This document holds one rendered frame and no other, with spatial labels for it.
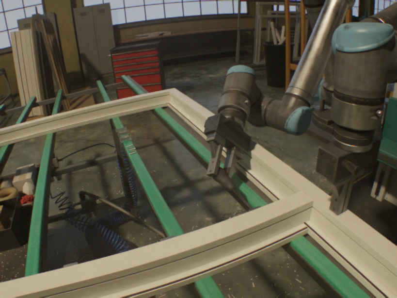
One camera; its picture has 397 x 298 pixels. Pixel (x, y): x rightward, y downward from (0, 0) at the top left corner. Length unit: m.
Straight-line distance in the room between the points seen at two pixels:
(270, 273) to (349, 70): 1.36
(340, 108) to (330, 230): 0.26
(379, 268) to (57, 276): 0.57
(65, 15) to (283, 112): 7.14
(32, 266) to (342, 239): 0.66
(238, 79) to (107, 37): 6.89
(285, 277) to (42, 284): 1.34
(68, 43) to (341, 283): 7.52
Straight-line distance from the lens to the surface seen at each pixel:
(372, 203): 1.75
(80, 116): 1.42
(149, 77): 4.10
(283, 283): 1.62
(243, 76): 0.83
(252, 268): 1.67
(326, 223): 0.61
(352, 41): 0.45
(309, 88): 0.86
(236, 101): 0.77
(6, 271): 1.16
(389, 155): 1.41
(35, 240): 0.75
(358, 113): 0.46
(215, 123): 0.71
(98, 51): 7.60
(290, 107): 0.83
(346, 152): 0.49
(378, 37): 0.45
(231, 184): 0.66
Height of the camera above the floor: 1.30
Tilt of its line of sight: 27 degrees down
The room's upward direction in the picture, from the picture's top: 5 degrees counter-clockwise
